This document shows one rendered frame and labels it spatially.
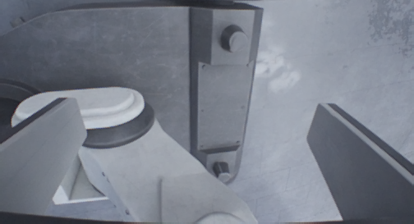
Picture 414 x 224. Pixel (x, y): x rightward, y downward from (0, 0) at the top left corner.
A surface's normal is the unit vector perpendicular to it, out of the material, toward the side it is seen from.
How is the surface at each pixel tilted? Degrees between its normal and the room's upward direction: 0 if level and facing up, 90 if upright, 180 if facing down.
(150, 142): 90
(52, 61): 0
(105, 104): 90
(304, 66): 0
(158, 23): 0
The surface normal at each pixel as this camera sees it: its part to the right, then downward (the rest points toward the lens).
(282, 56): 0.21, 0.51
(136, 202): 0.03, -0.86
